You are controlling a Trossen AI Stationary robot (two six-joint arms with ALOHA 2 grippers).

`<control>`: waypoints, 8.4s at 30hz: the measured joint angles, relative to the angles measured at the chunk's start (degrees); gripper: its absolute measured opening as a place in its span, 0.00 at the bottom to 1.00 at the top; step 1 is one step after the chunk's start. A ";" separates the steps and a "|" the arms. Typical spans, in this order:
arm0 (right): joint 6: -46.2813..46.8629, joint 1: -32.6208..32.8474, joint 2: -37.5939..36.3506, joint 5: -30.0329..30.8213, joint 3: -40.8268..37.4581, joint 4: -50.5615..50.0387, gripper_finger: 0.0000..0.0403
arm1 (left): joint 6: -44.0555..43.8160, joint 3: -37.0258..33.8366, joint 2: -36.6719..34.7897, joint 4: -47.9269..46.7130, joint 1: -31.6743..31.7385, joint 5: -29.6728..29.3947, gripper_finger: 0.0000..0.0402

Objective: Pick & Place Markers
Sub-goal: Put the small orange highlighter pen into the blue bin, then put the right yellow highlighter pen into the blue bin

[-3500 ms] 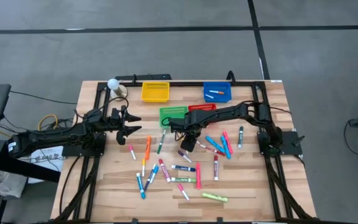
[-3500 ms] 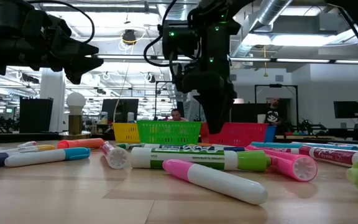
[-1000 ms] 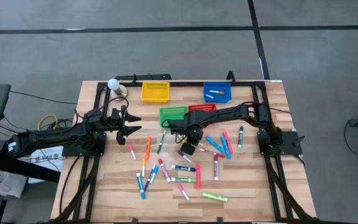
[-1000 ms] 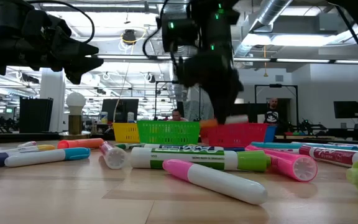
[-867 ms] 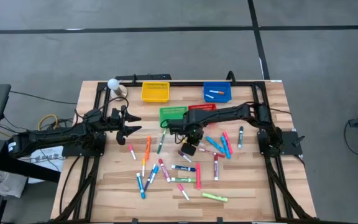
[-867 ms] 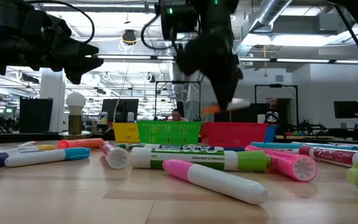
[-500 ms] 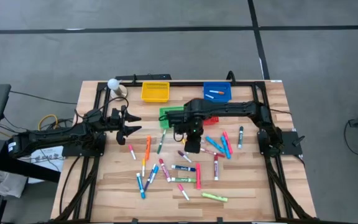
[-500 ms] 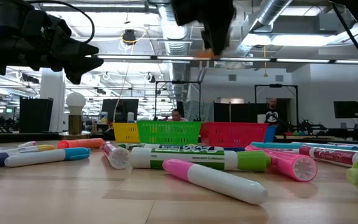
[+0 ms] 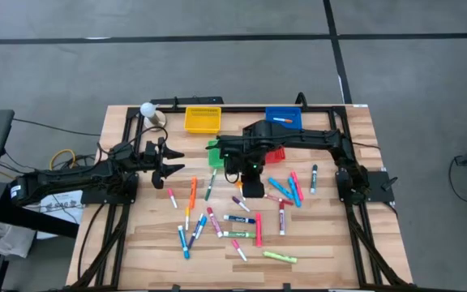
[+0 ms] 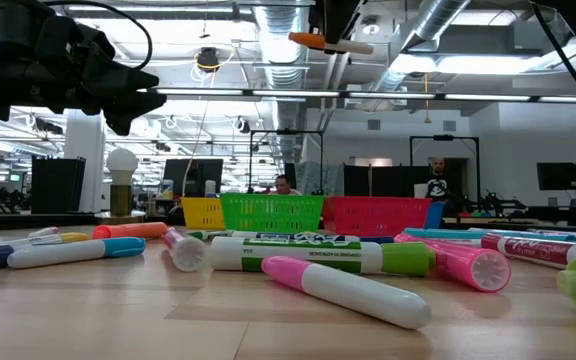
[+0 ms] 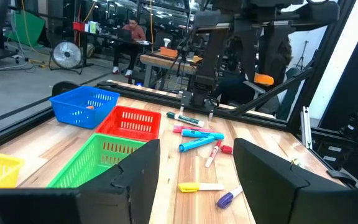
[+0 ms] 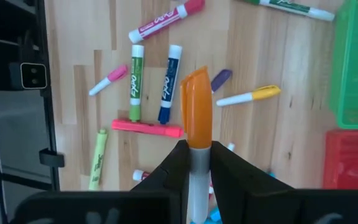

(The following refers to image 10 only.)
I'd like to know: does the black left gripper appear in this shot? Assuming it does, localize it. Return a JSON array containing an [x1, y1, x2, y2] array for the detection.
[[0, 0, 168, 136]]

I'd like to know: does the small orange white marker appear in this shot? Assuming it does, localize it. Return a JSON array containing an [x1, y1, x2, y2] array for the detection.
[[287, 31, 375, 56]]

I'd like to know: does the small yellow white marker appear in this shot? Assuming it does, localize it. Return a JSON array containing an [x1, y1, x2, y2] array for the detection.
[[0, 231, 91, 247]]

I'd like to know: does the thin green marker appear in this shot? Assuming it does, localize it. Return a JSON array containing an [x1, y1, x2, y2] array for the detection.
[[186, 229, 234, 242]]

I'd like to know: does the magenta Expo marker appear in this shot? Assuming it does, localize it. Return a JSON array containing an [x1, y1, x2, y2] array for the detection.
[[160, 226, 208, 274]]

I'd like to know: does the small light blue white marker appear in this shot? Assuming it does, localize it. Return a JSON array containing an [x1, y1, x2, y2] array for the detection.
[[6, 236, 147, 270]]

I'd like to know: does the thick green Expo marker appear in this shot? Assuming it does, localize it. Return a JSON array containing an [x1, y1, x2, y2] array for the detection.
[[209, 235, 438, 278]]

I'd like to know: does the pink highlighter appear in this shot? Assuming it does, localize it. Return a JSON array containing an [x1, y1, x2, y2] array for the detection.
[[394, 233, 513, 294]]

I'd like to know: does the white column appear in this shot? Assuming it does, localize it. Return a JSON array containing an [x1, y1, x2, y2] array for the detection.
[[63, 108, 107, 214]]

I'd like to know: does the long ceiling light strip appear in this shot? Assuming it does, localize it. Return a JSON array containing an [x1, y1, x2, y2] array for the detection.
[[155, 87, 576, 104]]

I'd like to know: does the black ceiling device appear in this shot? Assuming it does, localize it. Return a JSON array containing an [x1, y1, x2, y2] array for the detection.
[[195, 46, 221, 74]]

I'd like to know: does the black desk monitor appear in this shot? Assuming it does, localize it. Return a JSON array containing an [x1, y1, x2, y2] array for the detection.
[[162, 158, 225, 198]]

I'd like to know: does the white bulb lamp brass base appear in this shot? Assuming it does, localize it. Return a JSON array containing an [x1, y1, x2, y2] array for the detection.
[[93, 147, 148, 227]]

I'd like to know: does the black partition panel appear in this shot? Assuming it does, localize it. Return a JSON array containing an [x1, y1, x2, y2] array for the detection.
[[30, 156, 88, 216]]

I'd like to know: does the yellow plastic basket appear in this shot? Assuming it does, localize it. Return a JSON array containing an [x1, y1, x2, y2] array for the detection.
[[180, 196, 227, 232]]

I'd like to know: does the black partition screen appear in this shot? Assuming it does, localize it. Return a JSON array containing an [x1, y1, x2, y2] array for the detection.
[[342, 164, 432, 198]]

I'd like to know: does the person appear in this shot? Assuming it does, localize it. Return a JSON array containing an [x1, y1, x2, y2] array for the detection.
[[272, 174, 302, 196], [425, 156, 450, 202]]

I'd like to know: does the green plastic basket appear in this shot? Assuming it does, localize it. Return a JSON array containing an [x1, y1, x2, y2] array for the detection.
[[218, 193, 326, 234]]

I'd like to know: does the red plastic basket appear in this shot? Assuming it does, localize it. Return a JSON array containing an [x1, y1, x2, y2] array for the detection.
[[321, 195, 433, 238]]

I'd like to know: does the blue plastic basket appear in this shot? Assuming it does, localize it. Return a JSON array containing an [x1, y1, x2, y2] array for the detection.
[[423, 201, 448, 231]]

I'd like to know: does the blue highlighter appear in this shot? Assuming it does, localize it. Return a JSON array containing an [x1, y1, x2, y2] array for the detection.
[[467, 228, 576, 245], [401, 227, 487, 242]]

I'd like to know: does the thick red Expo marker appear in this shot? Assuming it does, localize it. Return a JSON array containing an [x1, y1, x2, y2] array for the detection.
[[478, 233, 576, 270]]

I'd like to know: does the silver ventilation duct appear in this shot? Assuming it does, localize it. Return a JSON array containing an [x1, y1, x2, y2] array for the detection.
[[367, 0, 472, 99], [251, 0, 313, 164]]

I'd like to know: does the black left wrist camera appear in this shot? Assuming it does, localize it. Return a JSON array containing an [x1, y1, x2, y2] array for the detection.
[[56, 20, 119, 68]]

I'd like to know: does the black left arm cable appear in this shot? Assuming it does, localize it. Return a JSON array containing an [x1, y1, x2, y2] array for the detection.
[[42, 0, 154, 70]]

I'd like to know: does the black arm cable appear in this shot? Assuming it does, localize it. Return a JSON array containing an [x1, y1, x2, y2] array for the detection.
[[42, 0, 154, 70], [528, 0, 576, 127]]

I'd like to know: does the black rig frame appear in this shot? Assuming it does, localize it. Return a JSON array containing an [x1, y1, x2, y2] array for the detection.
[[408, 133, 482, 204], [248, 129, 325, 196]]

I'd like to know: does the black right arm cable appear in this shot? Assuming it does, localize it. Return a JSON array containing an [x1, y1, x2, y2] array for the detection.
[[528, 0, 576, 127]]

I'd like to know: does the black wall monitor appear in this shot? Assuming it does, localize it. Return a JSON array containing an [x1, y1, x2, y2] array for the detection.
[[536, 161, 576, 192]]

